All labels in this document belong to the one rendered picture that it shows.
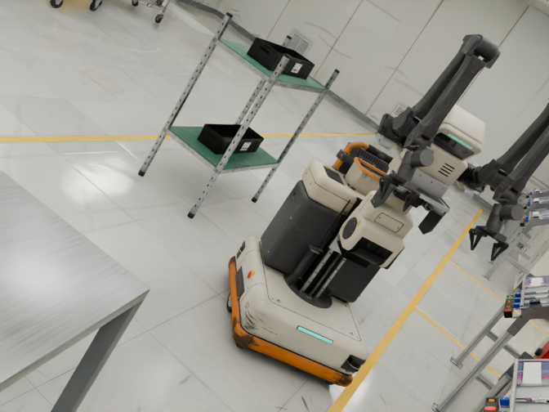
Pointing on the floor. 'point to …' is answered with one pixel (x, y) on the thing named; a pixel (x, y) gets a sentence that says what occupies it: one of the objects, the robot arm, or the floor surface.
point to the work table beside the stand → (56, 294)
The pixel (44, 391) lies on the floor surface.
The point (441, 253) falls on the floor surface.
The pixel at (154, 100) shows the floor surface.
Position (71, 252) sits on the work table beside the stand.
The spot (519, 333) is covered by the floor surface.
